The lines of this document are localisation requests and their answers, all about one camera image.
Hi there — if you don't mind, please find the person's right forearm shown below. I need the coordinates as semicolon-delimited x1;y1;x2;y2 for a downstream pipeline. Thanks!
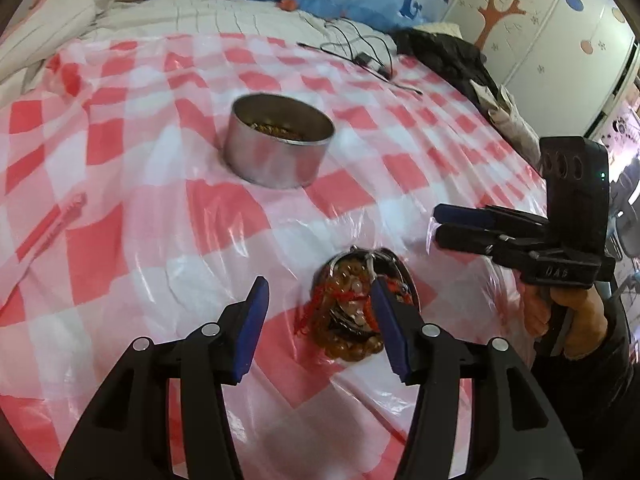
530;300;638;466

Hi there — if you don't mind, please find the black bracelet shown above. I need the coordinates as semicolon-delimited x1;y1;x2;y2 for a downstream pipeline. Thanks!
327;307;378;336

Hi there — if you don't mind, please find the black charger cable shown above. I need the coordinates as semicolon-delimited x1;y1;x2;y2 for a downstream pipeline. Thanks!
297;19;423;96

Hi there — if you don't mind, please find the person's right hand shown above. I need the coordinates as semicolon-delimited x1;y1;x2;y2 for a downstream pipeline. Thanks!
522;282;608;358

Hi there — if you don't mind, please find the white wardrobe with tree decal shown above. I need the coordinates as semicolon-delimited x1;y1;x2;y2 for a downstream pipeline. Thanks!
442;0;640;136

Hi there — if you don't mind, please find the round metal tin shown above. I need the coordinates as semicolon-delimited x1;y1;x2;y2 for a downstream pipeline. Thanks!
222;94;336;190

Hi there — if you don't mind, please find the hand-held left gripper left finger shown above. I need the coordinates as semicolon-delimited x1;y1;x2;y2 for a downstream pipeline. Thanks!
54;276;271;480

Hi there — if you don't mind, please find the amber bead bracelet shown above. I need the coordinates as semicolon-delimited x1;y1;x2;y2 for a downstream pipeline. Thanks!
314;260;386;361

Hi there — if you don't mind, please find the gold bead bracelet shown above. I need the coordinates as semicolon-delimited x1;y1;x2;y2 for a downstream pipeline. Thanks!
245;119;303;140

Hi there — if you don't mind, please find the red white checked plastic tablecloth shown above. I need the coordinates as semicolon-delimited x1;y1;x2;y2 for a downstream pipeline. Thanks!
0;32;551;480

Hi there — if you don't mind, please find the silver metal bangle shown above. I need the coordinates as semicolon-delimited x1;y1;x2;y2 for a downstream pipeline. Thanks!
320;246;416;311

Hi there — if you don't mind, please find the black jacket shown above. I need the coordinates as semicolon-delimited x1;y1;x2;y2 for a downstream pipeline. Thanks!
390;27;506;106

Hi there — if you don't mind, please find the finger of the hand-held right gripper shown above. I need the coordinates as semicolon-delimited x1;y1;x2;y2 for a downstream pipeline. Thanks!
435;223;551;267
432;203;549;235

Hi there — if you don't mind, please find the red cord bracelet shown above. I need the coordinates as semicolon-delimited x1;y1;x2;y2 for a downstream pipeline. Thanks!
299;280;401;341

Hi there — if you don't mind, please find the white crumpled cloth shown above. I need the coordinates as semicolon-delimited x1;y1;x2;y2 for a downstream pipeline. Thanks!
469;80;543;161

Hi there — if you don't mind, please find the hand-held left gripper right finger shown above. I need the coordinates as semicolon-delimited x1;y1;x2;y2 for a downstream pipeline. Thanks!
369;277;583;480

